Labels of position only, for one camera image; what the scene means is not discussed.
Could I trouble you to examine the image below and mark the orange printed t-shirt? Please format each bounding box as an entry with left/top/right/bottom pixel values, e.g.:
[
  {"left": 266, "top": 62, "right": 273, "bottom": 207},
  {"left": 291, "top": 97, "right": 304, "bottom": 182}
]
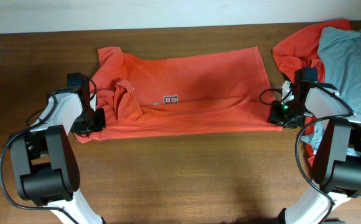
[{"left": 77, "top": 47, "right": 277, "bottom": 143}]

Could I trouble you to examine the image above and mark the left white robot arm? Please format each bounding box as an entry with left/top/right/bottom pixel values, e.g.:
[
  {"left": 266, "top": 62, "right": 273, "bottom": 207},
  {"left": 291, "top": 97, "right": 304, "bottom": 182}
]
[{"left": 2, "top": 73, "right": 106, "bottom": 223}]

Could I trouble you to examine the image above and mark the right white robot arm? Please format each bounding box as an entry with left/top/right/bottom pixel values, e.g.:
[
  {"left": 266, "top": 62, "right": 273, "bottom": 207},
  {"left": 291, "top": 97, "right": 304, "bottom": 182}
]
[{"left": 268, "top": 67, "right": 361, "bottom": 223}]

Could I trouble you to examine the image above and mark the orange shirt in pile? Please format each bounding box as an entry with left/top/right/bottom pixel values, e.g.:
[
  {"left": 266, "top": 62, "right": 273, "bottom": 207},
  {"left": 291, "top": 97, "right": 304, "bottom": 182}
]
[{"left": 272, "top": 18, "right": 361, "bottom": 198}]

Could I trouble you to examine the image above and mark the grey t-shirt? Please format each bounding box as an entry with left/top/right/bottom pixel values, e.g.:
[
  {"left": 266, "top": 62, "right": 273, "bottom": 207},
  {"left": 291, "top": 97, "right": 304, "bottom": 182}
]
[{"left": 300, "top": 26, "right": 361, "bottom": 153}]

